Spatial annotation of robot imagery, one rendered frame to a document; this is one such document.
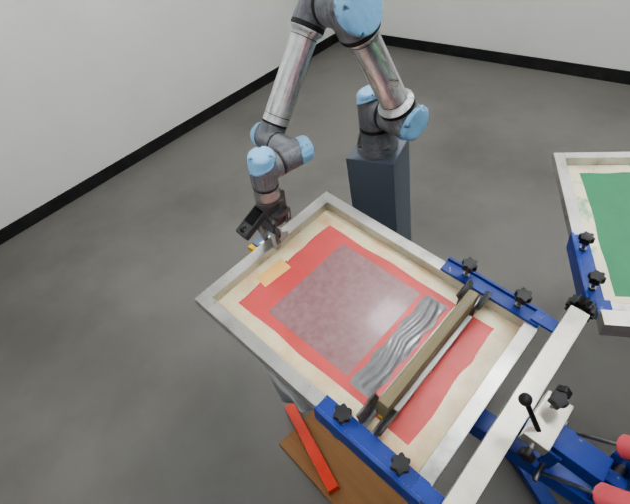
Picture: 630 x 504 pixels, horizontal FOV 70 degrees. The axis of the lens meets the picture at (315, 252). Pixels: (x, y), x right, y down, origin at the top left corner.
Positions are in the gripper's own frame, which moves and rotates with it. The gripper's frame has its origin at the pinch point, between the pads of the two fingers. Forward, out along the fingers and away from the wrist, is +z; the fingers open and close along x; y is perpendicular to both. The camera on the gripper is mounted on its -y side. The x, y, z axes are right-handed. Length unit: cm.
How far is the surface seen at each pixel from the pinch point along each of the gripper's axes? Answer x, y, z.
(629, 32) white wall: -13, 380, 73
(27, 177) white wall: 293, -16, 129
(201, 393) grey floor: 38, -35, 123
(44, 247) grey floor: 246, -41, 159
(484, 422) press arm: -79, -1, 10
